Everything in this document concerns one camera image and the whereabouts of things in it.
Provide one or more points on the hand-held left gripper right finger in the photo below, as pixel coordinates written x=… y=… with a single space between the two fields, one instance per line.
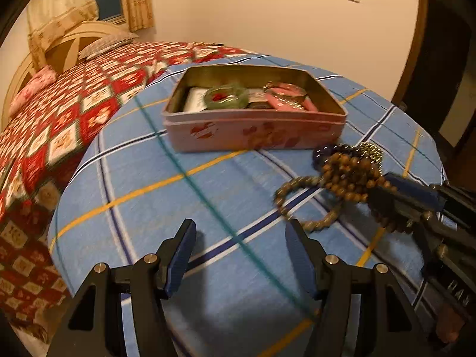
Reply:
x=301 y=264

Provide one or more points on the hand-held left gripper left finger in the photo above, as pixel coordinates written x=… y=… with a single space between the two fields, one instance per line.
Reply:
x=180 y=264

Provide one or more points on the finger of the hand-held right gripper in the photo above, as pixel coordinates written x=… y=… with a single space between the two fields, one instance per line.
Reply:
x=416 y=191
x=398 y=210

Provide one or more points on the pink tin box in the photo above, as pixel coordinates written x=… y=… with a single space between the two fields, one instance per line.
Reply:
x=223 y=134

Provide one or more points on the pink bangle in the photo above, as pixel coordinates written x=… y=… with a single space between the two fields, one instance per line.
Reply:
x=290 y=89

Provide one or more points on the green jade bangle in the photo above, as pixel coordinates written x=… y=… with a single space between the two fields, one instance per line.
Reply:
x=240 y=101

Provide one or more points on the person's right hand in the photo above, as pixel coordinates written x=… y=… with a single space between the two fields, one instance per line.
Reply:
x=452 y=323

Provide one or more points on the blue plaid cloth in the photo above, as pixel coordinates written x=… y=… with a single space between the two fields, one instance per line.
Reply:
x=148 y=208

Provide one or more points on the white booklet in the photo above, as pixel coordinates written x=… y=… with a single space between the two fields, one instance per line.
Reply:
x=193 y=98

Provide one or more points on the printed leaflet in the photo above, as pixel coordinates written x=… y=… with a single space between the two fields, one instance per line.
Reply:
x=260 y=99

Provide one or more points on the red patchwork bedspread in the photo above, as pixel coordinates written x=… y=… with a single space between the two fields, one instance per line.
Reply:
x=55 y=126

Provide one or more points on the pink pillow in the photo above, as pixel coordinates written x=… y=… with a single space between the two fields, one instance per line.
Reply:
x=33 y=87

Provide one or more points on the striped pillow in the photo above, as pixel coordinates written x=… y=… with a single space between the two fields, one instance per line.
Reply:
x=108 y=44

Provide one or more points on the cream wooden headboard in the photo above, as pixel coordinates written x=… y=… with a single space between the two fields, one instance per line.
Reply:
x=89 y=31

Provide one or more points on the narrow beige curtain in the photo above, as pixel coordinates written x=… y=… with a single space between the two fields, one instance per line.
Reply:
x=137 y=0

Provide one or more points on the wide beige curtain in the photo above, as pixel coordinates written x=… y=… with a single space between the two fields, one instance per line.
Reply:
x=59 y=7

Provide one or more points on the brown door frame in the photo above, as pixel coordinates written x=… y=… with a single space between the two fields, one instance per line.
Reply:
x=414 y=37

